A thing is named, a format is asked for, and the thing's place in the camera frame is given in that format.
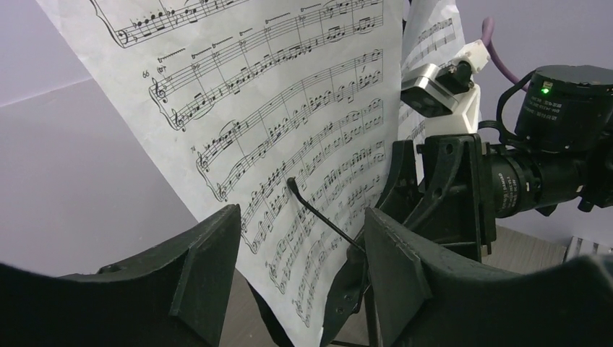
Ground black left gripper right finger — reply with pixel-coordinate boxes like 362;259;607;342
364;209;612;346

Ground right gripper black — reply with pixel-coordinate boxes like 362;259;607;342
413;134;496;262

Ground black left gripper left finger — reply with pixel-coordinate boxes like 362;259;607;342
1;205;241;346

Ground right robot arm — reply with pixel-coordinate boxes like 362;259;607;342
404;65;612;259

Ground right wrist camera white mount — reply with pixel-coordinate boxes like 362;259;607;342
400;40;490;137

